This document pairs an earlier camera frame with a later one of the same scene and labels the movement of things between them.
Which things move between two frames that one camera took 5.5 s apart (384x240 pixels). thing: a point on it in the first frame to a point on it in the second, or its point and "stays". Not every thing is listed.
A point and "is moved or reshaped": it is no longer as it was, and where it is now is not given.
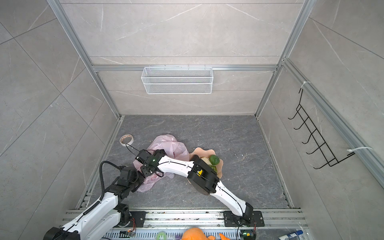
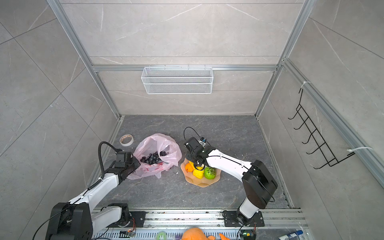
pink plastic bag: [170, 146] is moved or reshaped
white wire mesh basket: [177, 80] stays
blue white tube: [291, 235] stays
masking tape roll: [126, 135] stays
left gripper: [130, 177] to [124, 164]
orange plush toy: [195, 233] stays
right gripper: [143, 169] to [188, 156]
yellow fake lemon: [199, 172] stays
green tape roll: [161, 232] stays
